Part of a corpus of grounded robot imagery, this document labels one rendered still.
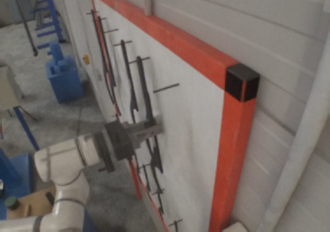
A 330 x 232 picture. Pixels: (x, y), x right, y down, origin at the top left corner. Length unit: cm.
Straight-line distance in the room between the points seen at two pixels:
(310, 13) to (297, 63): 8
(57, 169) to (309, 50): 60
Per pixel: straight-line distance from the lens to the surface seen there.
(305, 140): 38
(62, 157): 66
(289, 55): 41
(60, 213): 69
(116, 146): 64
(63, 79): 490
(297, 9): 39
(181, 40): 60
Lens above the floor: 261
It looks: 37 degrees down
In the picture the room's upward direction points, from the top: 5 degrees counter-clockwise
